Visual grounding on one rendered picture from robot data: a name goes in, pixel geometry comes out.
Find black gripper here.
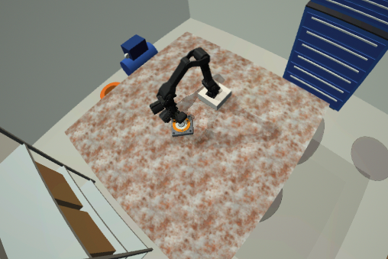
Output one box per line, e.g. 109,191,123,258
164,103,187,124

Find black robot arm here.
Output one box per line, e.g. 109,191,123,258
150,47,221,123

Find orange round plate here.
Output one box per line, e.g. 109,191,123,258
173,118,190,132

